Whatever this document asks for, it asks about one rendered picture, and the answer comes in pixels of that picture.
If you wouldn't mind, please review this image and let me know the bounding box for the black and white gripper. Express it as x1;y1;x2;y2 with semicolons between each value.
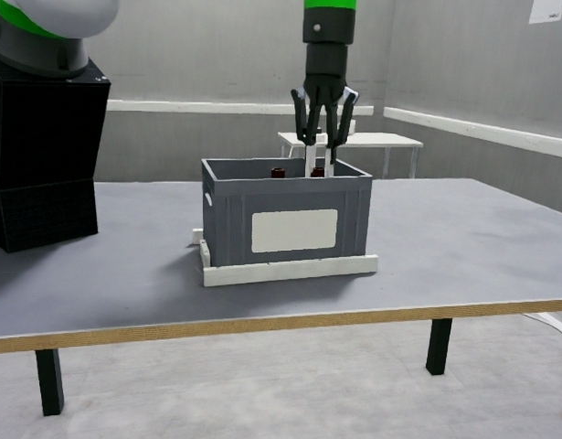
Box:
291;44;359;177

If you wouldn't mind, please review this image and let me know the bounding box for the brown bottle with green label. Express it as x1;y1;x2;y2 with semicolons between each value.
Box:
311;167;324;177

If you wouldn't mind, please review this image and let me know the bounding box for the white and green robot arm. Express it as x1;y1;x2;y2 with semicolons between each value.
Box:
0;0;357;78

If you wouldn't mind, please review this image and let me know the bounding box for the grey plastic crate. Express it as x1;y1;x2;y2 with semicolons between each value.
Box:
201;158;373;267

